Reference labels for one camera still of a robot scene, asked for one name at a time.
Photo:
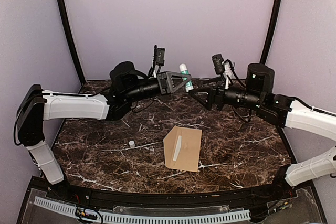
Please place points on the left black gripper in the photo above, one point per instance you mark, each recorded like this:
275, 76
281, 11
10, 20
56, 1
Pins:
165, 80

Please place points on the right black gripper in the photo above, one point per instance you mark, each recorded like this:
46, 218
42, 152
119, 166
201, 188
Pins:
217, 92

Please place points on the green white glue stick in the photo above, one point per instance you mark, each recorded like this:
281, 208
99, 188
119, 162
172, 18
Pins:
184, 70

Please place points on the brown kraft paper envelope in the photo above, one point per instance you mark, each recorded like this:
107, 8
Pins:
188, 157

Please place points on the white glue stick cap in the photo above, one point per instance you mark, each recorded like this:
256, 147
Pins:
132, 144

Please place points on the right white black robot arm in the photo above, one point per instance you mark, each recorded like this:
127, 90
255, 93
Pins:
280, 111

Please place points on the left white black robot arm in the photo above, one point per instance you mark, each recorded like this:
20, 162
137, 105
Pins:
128, 85

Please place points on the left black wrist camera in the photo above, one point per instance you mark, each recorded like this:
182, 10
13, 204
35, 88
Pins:
158, 61

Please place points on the right black frame post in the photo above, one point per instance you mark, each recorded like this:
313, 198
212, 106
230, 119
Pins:
270, 31

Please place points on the black frame post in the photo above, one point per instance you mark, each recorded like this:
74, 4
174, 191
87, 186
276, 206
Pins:
270, 31
70, 41

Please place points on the white slotted cable duct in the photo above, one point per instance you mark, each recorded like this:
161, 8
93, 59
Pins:
130, 217

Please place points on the left black frame post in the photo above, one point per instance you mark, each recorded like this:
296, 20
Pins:
70, 41

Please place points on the black curved front rail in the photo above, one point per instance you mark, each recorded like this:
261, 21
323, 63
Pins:
106, 199

